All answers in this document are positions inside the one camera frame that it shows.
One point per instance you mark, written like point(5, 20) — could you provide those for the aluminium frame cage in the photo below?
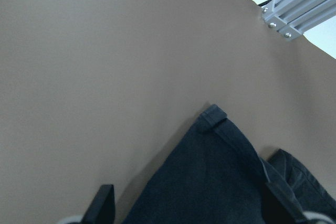
point(292, 18)

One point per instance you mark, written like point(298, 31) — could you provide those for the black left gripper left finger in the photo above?
point(102, 207)

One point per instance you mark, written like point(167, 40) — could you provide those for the black graphic t-shirt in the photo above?
point(214, 175)

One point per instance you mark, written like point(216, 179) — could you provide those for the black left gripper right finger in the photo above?
point(278, 208)

